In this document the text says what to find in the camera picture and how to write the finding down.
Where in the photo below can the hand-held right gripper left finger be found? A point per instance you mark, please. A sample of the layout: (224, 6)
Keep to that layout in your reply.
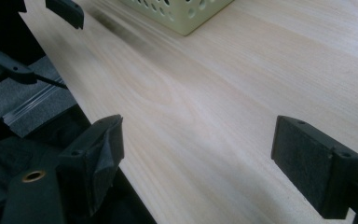
(96, 155)

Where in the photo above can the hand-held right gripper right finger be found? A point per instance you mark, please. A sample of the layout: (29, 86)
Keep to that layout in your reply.
(304, 161)

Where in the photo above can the pale yellow plastic basket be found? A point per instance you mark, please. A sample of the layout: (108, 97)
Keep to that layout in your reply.
(180, 14)

